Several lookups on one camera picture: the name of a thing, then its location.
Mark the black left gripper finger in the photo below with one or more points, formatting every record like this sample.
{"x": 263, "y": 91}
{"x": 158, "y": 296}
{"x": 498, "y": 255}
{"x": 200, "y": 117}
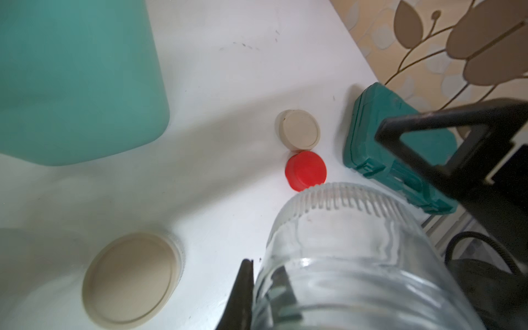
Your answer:
{"x": 238, "y": 311}

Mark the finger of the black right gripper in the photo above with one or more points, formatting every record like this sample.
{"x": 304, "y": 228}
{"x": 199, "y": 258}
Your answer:
{"x": 433, "y": 145}

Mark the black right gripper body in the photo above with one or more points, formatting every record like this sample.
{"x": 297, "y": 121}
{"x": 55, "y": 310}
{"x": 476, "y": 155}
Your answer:
{"x": 499, "y": 204}

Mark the red jar lid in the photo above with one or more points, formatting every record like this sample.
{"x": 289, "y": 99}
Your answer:
{"x": 305, "y": 170}

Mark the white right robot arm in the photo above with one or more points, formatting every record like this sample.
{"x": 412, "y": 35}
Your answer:
{"x": 499, "y": 297}

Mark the green bin with bag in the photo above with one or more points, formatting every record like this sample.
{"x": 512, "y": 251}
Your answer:
{"x": 80, "y": 80}

